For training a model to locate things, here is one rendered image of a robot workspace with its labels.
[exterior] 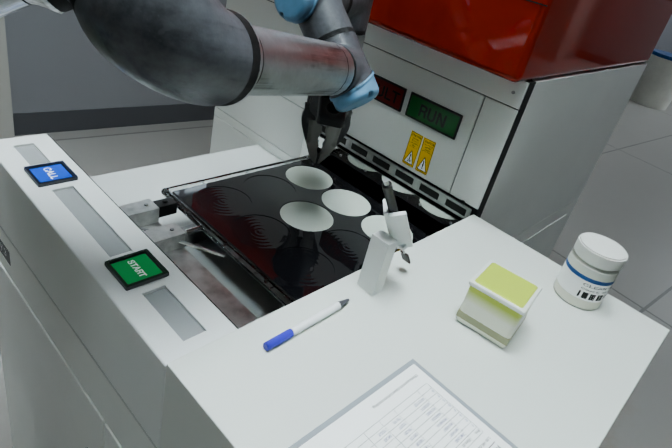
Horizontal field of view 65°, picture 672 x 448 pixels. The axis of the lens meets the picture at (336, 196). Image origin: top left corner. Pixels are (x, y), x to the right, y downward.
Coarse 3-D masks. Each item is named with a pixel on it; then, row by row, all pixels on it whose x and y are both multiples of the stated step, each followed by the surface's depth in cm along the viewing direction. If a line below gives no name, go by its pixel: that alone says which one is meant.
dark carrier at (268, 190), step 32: (192, 192) 95; (224, 192) 97; (256, 192) 100; (288, 192) 103; (320, 192) 105; (224, 224) 88; (256, 224) 91; (288, 224) 93; (352, 224) 97; (256, 256) 83; (288, 256) 85; (320, 256) 87; (352, 256) 89; (288, 288) 78; (320, 288) 79
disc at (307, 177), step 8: (296, 168) 112; (304, 168) 113; (312, 168) 114; (288, 176) 108; (296, 176) 109; (304, 176) 110; (312, 176) 110; (320, 176) 111; (328, 176) 112; (296, 184) 106; (304, 184) 107; (312, 184) 107; (320, 184) 108; (328, 184) 109
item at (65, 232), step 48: (0, 144) 84; (48, 144) 87; (0, 192) 83; (48, 192) 75; (96, 192) 78; (48, 240) 72; (96, 240) 69; (144, 240) 71; (48, 288) 77; (96, 288) 63; (144, 288) 63; (192, 288) 65; (96, 336) 67; (144, 336) 57; (192, 336) 59; (144, 384) 59
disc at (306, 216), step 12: (288, 204) 99; (300, 204) 99; (312, 204) 100; (288, 216) 95; (300, 216) 96; (312, 216) 97; (324, 216) 98; (300, 228) 92; (312, 228) 93; (324, 228) 94
